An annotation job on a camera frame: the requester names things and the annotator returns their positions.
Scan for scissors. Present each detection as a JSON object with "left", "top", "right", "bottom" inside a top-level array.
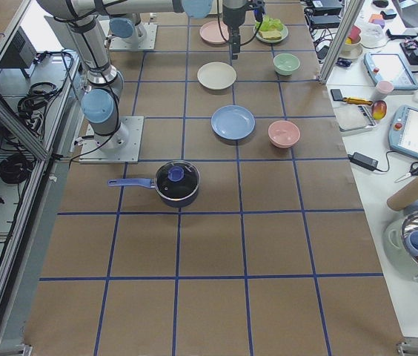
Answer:
[{"left": 394, "top": 161, "right": 418, "bottom": 183}]

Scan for blue plate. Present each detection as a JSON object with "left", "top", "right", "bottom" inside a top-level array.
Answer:
[{"left": 210, "top": 105, "right": 256, "bottom": 140}]

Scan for cardboard tube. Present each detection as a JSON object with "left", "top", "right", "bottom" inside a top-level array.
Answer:
[{"left": 386, "top": 177, "right": 418, "bottom": 211}]

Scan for pink plate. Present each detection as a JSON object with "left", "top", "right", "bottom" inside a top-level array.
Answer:
[{"left": 199, "top": 21, "right": 229, "bottom": 45}]

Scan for black smartphone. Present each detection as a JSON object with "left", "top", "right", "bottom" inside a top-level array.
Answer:
[{"left": 330, "top": 88, "right": 344, "bottom": 102}]

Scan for mango toy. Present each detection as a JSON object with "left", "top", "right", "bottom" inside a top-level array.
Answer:
[{"left": 371, "top": 100, "right": 387, "bottom": 120}]

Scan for blue saucepan with glass lid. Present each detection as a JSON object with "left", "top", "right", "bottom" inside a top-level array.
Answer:
[{"left": 107, "top": 160, "right": 201, "bottom": 208}]

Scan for kitchen scale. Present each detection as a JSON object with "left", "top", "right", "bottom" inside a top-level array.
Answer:
[{"left": 334, "top": 105, "right": 376, "bottom": 134}]

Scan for black power adapter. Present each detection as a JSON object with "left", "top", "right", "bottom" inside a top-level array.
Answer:
[{"left": 348, "top": 152, "right": 378, "bottom": 171}]

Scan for green plate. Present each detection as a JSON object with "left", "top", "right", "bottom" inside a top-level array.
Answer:
[{"left": 254, "top": 20, "right": 288, "bottom": 44}]

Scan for cream plate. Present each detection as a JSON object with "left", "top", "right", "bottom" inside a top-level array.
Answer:
[{"left": 197, "top": 62, "right": 236, "bottom": 90}]

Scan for aluminium frame post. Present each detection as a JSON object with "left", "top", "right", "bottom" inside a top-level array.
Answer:
[{"left": 318, "top": 0, "right": 364, "bottom": 85}]

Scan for green lettuce leaf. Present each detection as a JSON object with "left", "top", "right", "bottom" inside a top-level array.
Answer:
[{"left": 255, "top": 15, "right": 284, "bottom": 32}]

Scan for white paper cup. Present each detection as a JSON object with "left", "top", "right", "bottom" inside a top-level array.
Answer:
[{"left": 372, "top": 80, "right": 394, "bottom": 102}]

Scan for pink bowl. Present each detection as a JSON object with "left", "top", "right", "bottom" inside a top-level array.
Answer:
[{"left": 268, "top": 120, "right": 301, "bottom": 148}]

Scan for yellow handled screwdriver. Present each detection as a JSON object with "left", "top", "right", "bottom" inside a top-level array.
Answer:
[{"left": 342, "top": 97, "right": 373, "bottom": 105}]

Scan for white bowl with fruit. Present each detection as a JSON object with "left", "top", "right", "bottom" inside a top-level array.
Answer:
[{"left": 339, "top": 25, "right": 362, "bottom": 59}]

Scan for bread slice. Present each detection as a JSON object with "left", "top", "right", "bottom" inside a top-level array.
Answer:
[{"left": 259, "top": 30, "right": 282, "bottom": 41}]

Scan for far teach pendant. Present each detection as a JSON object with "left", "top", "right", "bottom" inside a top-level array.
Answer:
[{"left": 363, "top": 53, "right": 418, "bottom": 91}]

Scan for green bowl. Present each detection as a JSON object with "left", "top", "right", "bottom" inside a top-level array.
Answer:
[{"left": 273, "top": 53, "right": 301, "bottom": 76}]

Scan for grey control box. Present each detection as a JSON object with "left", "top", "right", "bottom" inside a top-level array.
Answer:
[{"left": 0, "top": 27, "right": 38, "bottom": 79}]

